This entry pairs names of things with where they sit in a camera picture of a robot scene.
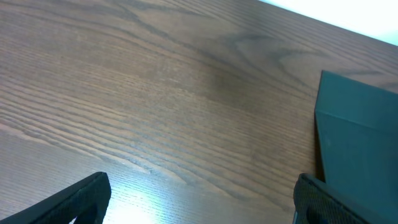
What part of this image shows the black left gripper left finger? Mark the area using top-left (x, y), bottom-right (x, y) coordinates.
top-left (1, 172), bottom-right (111, 224)

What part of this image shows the dark green box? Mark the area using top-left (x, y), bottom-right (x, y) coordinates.
top-left (315, 71), bottom-right (397, 223)

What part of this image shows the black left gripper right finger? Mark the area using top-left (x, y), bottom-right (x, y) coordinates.
top-left (293, 173), bottom-right (390, 224)

